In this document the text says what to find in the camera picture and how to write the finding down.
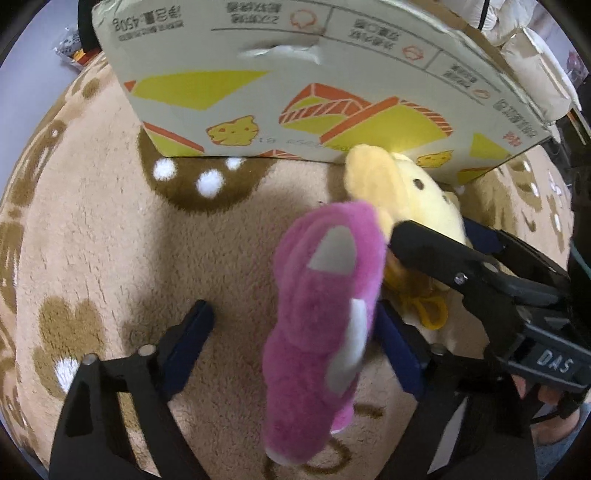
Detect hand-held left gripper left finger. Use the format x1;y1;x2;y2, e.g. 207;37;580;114
48;300;215;480

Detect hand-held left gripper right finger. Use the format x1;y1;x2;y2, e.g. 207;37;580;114
376;300;539;480

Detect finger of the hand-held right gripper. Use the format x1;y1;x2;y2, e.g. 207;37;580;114
390;220;573;319
464;217;573;278

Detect yellow plush toy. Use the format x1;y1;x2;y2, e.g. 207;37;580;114
344;144;468;344

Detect pink plush toy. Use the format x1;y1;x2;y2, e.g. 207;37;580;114
261;200;389;466

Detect printed cardboard box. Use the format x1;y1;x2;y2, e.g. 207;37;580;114
91;0;552;186

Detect person's right hand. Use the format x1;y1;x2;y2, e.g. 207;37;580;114
516;378;583;446

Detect beige flower printed blanket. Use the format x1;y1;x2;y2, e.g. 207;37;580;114
0;46;583;480

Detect cream padded recliner chair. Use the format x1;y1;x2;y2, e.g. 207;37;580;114
462;0;583;123

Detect panda print plastic bag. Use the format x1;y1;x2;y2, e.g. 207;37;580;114
52;25;100;70

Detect black hanging clothes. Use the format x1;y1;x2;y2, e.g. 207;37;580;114
76;0;100;51

